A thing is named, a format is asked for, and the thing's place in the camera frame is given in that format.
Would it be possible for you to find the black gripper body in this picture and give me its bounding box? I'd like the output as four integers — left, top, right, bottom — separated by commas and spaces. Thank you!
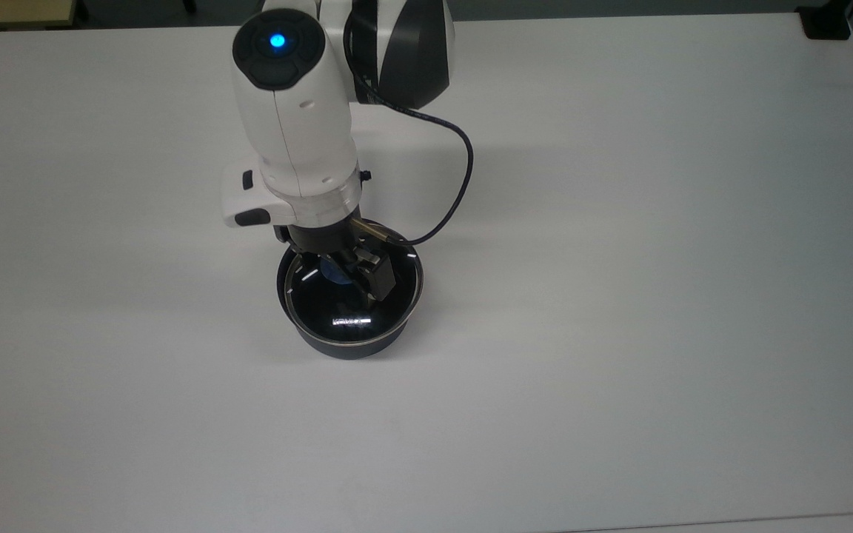
278, 213, 363, 259

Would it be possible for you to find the wooden table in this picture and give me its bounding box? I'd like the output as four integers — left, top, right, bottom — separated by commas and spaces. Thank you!
0, 0, 78, 32

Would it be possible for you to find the dark blue saucepan, blue handle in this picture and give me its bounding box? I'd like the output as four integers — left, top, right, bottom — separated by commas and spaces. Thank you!
275, 238, 426, 362

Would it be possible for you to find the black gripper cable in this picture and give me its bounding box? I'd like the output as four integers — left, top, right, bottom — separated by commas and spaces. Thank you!
343, 15, 475, 247

